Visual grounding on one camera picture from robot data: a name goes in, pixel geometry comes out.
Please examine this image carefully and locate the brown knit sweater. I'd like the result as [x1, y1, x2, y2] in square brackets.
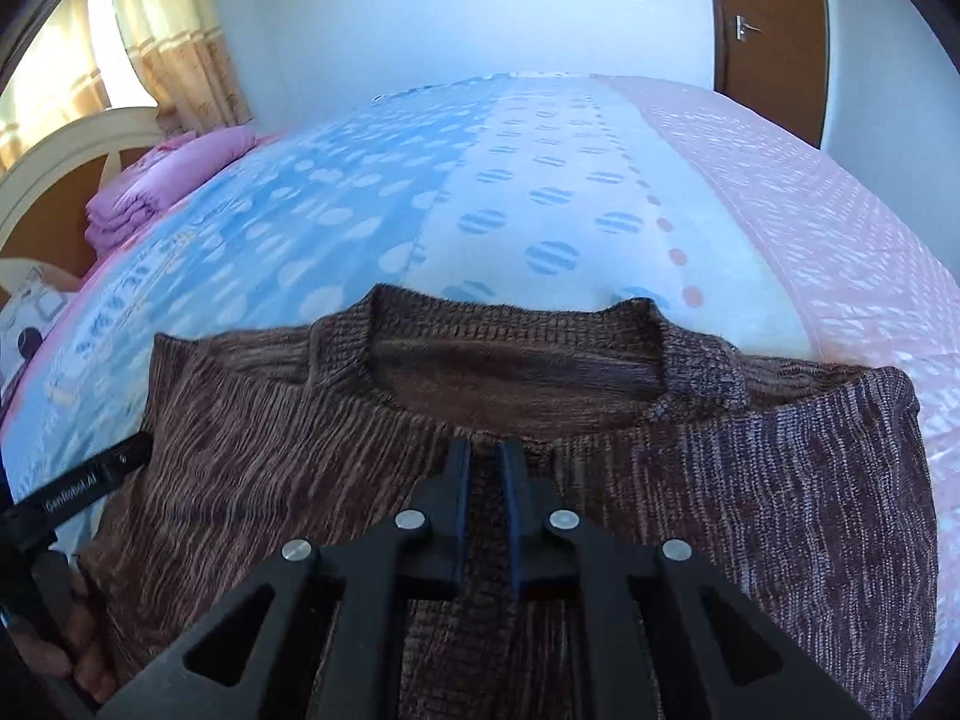
[78, 284, 939, 718]

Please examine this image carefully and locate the person left hand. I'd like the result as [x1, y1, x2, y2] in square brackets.
[8, 567, 117, 706]

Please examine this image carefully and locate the patterned pillow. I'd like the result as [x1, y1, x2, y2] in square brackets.
[2, 259, 82, 408]

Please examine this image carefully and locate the polka dot bed sheet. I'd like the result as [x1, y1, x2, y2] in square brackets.
[2, 73, 958, 676]

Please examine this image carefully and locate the folded pink blanket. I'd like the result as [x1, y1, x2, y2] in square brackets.
[85, 125, 257, 259]

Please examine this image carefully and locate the cream wooden headboard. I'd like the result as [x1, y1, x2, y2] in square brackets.
[2, 107, 163, 298]

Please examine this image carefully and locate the brown wooden door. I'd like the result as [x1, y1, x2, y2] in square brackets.
[713, 0, 828, 146]

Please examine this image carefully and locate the yellow patterned curtain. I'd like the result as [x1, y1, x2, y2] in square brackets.
[2, 0, 252, 171]

